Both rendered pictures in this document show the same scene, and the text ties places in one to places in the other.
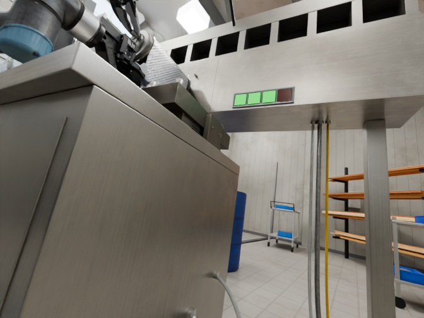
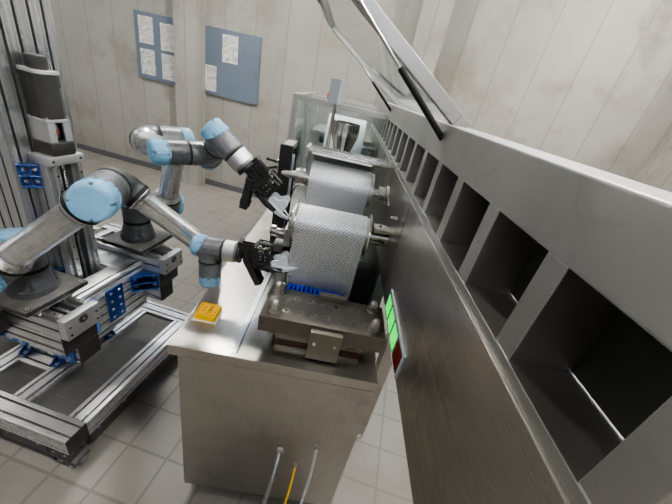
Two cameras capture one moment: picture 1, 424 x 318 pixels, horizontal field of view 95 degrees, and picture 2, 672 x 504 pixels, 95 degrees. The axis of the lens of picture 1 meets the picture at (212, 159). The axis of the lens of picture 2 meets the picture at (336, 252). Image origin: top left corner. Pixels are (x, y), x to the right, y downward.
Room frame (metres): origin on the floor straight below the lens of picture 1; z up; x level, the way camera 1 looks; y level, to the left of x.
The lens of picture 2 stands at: (0.25, -0.60, 1.68)
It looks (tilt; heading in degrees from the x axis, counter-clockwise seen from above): 28 degrees down; 60
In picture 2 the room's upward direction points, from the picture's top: 13 degrees clockwise
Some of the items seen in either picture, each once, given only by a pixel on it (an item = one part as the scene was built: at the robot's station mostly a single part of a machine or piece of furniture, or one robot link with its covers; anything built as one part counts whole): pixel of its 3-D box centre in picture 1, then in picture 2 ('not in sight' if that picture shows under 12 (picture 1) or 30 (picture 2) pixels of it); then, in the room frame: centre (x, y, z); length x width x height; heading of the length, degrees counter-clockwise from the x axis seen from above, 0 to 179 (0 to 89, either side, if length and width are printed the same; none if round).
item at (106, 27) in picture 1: (112, 47); (255, 253); (0.48, 0.33, 1.12); 0.12 x 0.08 x 0.09; 153
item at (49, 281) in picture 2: not in sight; (30, 275); (-0.24, 0.65, 0.87); 0.15 x 0.15 x 0.10
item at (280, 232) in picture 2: not in sight; (279, 261); (0.59, 0.38, 1.05); 0.06 x 0.05 x 0.31; 153
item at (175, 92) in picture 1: (190, 125); (323, 317); (0.67, 0.10, 1.00); 0.40 x 0.16 x 0.06; 153
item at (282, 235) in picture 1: (284, 224); not in sight; (4.83, -1.96, 0.50); 1.09 x 0.62 x 1.00; 143
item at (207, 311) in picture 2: not in sight; (208, 311); (0.33, 0.29, 0.91); 0.07 x 0.07 x 0.02; 63
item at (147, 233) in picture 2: not in sight; (137, 227); (0.06, 1.05, 0.87); 0.15 x 0.15 x 0.10
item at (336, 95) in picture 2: (86, 9); (335, 91); (0.89, 0.81, 1.66); 0.07 x 0.07 x 0.10; 40
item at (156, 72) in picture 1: (164, 94); (322, 268); (0.69, 0.22, 1.11); 0.23 x 0.01 x 0.18; 153
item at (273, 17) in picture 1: (120, 70); (400, 130); (1.24, 0.74, 1.55); 3.08 x 0.08 x 0.23; 63
